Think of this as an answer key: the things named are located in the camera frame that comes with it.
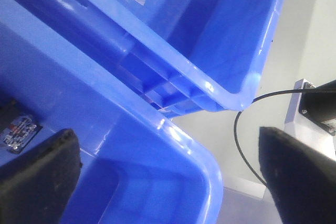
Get blue plastic bin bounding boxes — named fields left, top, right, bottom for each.
left=1, top=0, right=223, bottom=223
left=15, top=0, right=284, bottom=117

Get packaged button in bin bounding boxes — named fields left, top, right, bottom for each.
left=1, top=114, right=42, bottom=154

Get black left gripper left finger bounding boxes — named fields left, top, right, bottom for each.
left=1, top=129, right=82, bottom=223

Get black cable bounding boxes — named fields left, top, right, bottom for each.
left=233, top=89, right=305, bottom=187

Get right blue plastic bin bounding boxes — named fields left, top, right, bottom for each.
left=15, top=0, right=284, bottom=117

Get white metal bracket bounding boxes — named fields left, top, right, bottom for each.
left=284, top=92, right=335, bottom=160

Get left blue plastic bin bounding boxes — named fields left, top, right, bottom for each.
left=1, top=0, right=223, bottom=223

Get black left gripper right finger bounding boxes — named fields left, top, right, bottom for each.
left=258, top=127, right=335, bottom=223

